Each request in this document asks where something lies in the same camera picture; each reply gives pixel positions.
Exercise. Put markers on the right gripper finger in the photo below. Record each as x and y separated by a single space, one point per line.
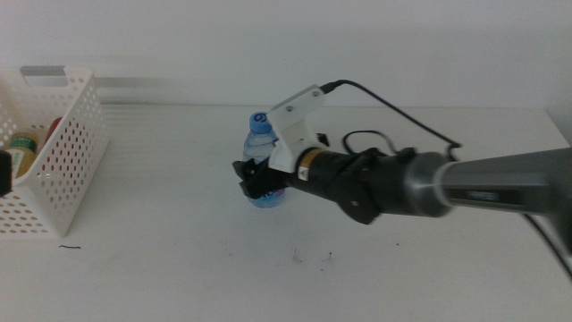
245 169
259 194

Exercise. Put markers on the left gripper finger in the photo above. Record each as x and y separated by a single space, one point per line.
4 174

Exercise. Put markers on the yellow tea bottle green label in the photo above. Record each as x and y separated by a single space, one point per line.
22 149

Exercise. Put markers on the clear water bottle blue cap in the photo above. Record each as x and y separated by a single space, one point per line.
259 138

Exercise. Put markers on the red soda can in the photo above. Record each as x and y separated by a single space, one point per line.
54 127

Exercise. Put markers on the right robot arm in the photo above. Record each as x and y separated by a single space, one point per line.
491 183

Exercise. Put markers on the white perforated plastic basket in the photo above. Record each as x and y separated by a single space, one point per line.
85 112

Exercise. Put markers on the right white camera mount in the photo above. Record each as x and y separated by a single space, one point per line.
292 129

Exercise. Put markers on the grey wall rail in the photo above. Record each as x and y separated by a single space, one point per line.
134 82

